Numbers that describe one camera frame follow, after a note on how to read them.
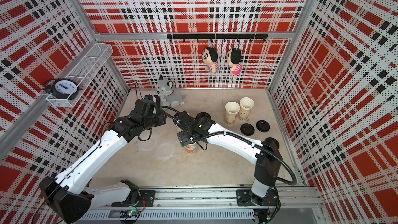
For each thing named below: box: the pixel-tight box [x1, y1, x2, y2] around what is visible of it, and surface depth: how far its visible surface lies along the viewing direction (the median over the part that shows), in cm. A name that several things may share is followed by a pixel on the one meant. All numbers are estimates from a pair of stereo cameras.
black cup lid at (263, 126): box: [256, 119, 271, 133], surface depth 100 cm
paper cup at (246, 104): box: [238, 96, 255, 121], surface depth 95 cm
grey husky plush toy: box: [156, 74, 189, 108], surface depth 101 cm
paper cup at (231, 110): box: [224, 101, 241, 125], surface depth 93 cm
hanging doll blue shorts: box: [201, 47, 220, 74], surface depth 95 cm
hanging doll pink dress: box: [226, 47, 243, 75], surface depth 96 cm
